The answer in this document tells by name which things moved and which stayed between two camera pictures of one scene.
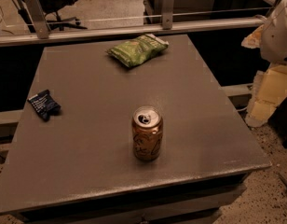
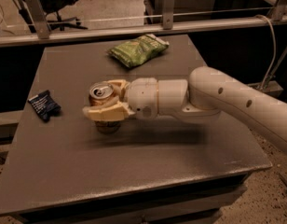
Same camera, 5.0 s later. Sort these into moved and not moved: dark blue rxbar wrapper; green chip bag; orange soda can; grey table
Moved: orange soda can
Not moved: dark blue rxbar wrapper; grey table; green chip bag
